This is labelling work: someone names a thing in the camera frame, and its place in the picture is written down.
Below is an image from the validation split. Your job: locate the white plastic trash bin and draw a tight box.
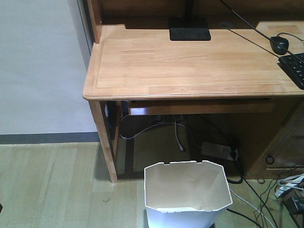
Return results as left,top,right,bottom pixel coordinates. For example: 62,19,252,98
144,161,233,228

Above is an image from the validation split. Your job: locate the wooden desk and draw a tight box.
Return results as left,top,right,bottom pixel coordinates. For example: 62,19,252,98
83,0,304,183

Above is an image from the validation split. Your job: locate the white power strip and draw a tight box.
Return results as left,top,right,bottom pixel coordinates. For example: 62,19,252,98
201,142,233,161

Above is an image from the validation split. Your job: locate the black monitor stand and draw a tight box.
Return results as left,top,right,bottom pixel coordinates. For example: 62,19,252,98
169,0,211,41

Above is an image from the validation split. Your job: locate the black computer mouse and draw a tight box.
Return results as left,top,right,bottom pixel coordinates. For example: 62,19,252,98
270,36,289,55

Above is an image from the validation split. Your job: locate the black keyboard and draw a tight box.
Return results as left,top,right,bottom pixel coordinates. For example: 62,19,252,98
278,53,304,90

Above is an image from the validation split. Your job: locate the grey hanging cable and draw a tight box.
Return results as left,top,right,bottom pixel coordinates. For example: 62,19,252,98
118,114,186,152

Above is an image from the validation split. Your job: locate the black floor power cable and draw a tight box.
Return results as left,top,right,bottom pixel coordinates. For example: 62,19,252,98
225,140,278,228

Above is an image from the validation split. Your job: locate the white floor cable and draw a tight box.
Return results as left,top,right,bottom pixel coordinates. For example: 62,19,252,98
228,187,275,228

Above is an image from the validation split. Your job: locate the black monitor cable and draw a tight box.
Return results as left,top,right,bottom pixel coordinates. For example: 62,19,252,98
218,0,304,59

